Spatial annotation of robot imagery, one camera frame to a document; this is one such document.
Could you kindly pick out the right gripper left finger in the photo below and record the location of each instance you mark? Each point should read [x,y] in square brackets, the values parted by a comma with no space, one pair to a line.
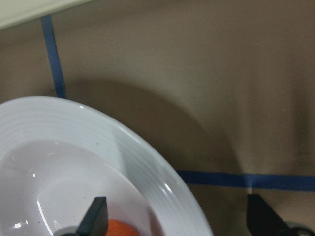
[94,222]

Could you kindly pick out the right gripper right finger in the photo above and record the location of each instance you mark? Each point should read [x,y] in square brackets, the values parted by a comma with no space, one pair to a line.
[262,220]

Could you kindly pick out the orange fruit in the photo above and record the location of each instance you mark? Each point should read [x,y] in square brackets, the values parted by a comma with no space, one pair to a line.
[119,228]

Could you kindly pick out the white round plate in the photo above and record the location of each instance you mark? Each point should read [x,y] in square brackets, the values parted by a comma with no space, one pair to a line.
[56,156]

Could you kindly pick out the cream bear tray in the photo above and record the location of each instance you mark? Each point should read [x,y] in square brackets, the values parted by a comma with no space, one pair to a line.
[14,12]

